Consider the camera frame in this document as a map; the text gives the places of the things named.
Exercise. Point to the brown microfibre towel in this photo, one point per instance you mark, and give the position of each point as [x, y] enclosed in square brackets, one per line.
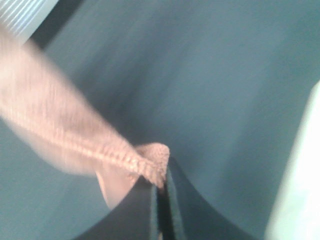
[47, 112]

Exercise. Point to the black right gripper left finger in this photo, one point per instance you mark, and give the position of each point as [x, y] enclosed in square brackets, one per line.
[134, 218]

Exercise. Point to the white woven storage basket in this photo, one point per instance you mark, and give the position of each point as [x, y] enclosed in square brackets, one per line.
[296, 212]

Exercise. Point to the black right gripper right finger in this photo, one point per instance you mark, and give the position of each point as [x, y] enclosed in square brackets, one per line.
[191, 216]

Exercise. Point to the black table cloth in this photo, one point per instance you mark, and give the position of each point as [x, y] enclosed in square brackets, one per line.
[223, 83]

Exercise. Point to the grey perforated laundry basket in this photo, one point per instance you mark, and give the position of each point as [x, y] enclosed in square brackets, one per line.
[21, 18]

